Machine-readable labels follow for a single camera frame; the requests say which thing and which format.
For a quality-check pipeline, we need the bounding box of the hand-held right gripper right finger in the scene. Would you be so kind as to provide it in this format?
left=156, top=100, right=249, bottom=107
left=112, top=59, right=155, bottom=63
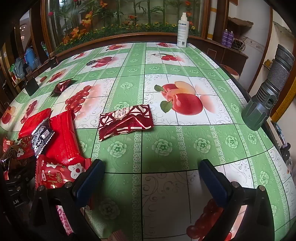
left=199, top=159, right=281, bottom=241

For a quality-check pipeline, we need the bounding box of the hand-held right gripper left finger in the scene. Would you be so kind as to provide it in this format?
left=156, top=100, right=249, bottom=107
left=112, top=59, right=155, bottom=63
left=22, top=159, right=105, bottom=241

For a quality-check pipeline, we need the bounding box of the red white-flower snack packet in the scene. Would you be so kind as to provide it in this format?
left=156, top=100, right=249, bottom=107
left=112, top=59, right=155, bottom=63
left=35, top=154, right=93, bottom=210

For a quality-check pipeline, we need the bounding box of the pink and white snack packet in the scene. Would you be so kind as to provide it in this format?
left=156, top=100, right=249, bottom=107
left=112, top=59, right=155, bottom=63
left=55, top=204, right=77, bottom=241

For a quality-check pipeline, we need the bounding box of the plain red snack packet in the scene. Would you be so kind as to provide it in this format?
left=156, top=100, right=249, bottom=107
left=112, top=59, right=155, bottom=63
left=18, top=108, right=52, bottom=139
left=45, top=110, right=87, bottom=166

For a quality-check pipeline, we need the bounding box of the dark purple snack packet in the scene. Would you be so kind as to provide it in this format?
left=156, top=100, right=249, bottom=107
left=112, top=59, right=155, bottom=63
left=31, top=124, right=55, bottom=159

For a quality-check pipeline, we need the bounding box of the dark red patterned snack packet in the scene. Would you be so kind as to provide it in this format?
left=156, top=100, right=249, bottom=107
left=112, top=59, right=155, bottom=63
left=98, top=104, right=155, bottom=142

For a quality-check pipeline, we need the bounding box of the dark brown snack packet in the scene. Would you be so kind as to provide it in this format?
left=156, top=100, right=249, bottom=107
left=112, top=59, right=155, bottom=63
left=0, top=148, right=26, bottom=174

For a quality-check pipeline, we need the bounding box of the red flower print snack packet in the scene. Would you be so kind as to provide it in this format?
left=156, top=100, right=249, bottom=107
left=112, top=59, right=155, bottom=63
left=14, top=136, right=36, bottom=160

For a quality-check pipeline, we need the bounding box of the orange red snack packet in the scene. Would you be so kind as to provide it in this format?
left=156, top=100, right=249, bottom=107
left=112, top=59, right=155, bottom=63
left=2, top=137, right=15, bottom=153

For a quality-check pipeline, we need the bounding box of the green fruit print tablecloth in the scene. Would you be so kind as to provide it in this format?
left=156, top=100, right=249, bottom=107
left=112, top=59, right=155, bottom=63
left=0, top=42, right=296, bottom=241

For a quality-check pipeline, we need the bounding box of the grey metal flashlight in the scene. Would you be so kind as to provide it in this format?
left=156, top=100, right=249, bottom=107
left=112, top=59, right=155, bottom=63
left=241, top=44, right=296, bottom=131

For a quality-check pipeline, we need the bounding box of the small dark red snack packet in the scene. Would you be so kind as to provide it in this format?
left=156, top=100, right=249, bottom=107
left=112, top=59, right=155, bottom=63
left=51, top=79, right=73, bottom=95

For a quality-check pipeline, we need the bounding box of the small black box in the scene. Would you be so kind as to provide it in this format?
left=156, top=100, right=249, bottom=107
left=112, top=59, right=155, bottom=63
left=23, top=77, right=40, bottom=96

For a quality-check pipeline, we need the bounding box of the red round stool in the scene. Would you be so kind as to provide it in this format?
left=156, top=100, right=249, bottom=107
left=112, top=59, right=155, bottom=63
left=220, top=64, right=240, bottom=81

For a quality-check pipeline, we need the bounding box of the grey thermos jug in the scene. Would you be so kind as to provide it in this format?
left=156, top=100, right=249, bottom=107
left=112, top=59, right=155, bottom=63
left=14, top=57, right=26, bottom=78

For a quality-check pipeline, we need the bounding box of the blue thermos jug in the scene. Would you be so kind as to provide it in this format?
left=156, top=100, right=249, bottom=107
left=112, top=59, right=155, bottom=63
left=24, top=46, right=37, bottom=70

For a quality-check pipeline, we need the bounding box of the white spray bottle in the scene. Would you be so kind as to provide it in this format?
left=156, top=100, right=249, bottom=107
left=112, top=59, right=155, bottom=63
left=177, top=12, right=190, bottom=49

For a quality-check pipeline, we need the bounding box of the artificial flower glass display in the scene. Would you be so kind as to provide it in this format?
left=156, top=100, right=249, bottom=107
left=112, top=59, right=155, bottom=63
left=42, top=0, right=208, bottom=54

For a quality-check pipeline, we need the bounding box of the tangled cable bundle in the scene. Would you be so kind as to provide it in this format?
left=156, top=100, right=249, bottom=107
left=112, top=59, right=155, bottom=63
left=232, top=37, right=247, bottom=50

